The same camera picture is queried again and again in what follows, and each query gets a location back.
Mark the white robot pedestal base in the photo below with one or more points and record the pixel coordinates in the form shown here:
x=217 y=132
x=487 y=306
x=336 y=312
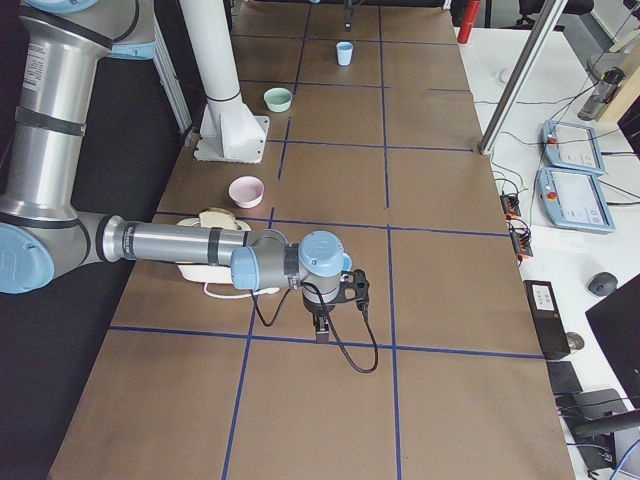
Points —
x=229 y=132

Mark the mint green bowl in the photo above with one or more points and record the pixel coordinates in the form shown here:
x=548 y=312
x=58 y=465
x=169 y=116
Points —
x=278 y=99

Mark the black monitor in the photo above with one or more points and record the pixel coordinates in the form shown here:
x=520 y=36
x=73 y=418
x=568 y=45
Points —
x=614 y=322

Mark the teach pendant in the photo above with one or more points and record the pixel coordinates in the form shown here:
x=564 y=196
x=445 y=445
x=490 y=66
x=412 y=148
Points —
x=572 y=146
x=573 y=199

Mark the black power box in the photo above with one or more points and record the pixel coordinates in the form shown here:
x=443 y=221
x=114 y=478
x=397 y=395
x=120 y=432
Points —
x=546 y=319

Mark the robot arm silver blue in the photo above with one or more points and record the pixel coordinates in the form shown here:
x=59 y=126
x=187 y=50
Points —
x=43 y=237

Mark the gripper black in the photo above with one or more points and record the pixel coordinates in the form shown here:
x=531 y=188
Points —
x=318 y=312

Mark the pink bowl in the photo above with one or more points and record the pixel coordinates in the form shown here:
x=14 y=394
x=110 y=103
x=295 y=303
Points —
x=246 y=191

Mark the red fire extinguisher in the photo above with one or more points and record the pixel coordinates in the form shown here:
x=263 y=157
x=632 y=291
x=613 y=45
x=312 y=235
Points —
x=468 y=20

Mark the dark water bottle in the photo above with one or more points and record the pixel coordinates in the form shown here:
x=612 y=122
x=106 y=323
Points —
x=603 y=92

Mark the aluminium frame post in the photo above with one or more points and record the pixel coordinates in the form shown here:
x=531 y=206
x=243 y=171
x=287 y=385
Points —
x=549 y=16

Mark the teach pendant lower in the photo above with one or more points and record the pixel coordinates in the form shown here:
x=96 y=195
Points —
x=573 y=199

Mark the black computer mouse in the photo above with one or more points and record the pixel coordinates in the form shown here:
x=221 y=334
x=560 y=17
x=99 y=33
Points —
x=602 y=284

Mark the teach pendant upper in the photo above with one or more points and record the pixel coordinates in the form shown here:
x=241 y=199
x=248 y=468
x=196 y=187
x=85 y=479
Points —
x=572 y=146

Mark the orange black connector block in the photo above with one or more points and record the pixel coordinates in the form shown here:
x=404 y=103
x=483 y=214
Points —
x=519 y=231

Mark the cream toaster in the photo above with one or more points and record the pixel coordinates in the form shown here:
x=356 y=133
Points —
x=207 y=273

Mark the light blue cup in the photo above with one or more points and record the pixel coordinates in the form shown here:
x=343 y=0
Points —
x=344 y=53

